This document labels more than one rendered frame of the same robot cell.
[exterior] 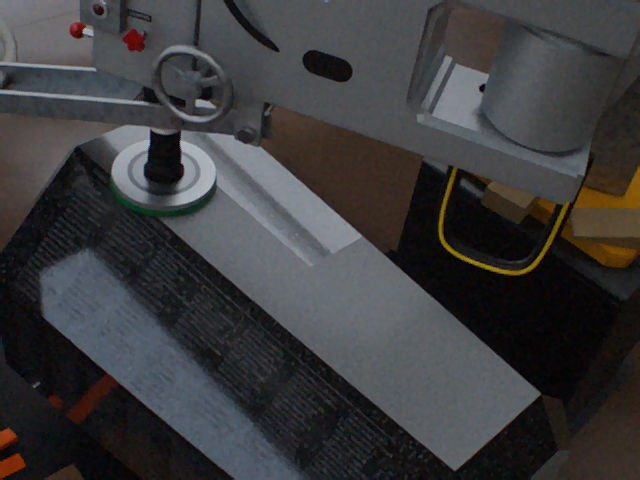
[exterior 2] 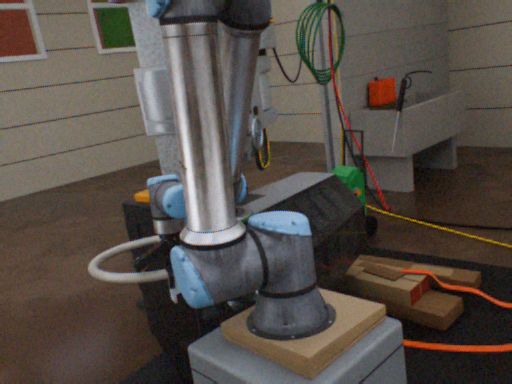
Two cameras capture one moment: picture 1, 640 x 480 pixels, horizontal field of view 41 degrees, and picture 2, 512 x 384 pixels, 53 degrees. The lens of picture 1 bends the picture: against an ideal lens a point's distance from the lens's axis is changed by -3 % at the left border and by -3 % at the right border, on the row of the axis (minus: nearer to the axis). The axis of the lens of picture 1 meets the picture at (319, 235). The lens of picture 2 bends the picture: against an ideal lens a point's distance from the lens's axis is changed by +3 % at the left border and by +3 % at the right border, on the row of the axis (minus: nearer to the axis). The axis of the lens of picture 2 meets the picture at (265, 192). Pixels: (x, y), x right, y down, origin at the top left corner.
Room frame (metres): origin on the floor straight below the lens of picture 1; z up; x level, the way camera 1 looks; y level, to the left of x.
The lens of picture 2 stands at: (0.98, 2.56, 1.54)
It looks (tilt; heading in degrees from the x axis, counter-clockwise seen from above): 15 degrees down; 275
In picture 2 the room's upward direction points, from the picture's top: 8 degrees counter-clockwise
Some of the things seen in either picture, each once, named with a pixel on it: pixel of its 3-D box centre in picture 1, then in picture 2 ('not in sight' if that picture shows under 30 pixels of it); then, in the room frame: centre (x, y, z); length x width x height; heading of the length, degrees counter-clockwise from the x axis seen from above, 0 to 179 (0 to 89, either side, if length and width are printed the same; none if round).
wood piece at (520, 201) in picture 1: (520, 185); not in sight; (1.61, -0.43, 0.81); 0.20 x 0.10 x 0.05; 152
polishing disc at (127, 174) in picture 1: (163, 173); (229, 214); (1.35, 0.34, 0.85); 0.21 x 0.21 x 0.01
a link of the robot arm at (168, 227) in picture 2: not in sight; (169, 224); (1.39, 1.17, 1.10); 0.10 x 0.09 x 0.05; 108
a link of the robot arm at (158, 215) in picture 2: not in sight; (165, 196); (1.39, 1.17, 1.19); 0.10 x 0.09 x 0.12; 121
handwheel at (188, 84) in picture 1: (200, 75); (250, 133); (1.21, 0.25, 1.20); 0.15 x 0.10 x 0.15; 78
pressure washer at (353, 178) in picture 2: not in sight; (344, 185); (0.67, -1.42, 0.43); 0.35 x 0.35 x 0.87; 39
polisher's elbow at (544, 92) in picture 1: (553, 68); (253, 92); (1.21, -0.31, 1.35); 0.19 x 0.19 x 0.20
